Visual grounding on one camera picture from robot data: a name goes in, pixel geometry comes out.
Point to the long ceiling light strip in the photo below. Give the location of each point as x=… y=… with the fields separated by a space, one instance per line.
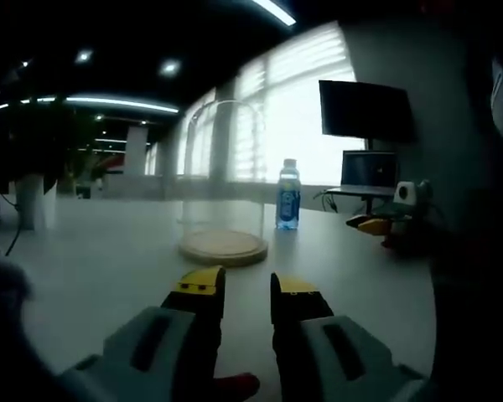
x=109 y=102
x=276 y=10

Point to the person's right hand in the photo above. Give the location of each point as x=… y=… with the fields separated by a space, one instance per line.
x=392 y=242

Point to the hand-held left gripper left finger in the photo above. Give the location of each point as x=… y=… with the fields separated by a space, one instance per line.
x=159 y=347

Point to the round wooden base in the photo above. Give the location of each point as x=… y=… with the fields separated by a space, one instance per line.
x=222 y=248

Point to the clear glass dome cover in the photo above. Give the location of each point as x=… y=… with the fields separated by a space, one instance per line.
x=201 y=188

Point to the person's clothed torso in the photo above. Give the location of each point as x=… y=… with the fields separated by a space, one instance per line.
x=478 y=234

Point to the blue Mizone drink bottle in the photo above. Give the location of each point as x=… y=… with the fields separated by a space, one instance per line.
x=288 y=201

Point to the black monitor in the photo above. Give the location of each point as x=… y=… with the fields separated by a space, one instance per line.
x=364 y=109

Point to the white window blinds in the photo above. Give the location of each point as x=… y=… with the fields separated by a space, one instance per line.
x=302 y=63

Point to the grey laptop on stand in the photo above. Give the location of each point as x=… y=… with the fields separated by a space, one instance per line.
x=369 y=169

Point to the person's left hand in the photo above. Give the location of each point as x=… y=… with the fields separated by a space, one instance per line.
x=236 y=387

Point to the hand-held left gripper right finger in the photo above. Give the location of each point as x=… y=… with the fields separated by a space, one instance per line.
x=318 y=352

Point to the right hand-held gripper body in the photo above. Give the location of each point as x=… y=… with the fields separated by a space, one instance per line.
x=406 y=192

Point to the round ceiling light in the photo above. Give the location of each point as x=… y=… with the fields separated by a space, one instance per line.
x=169 y=67
x=84 y=56

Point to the red blue wall banner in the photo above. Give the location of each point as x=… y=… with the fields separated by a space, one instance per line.
x=114 y=164

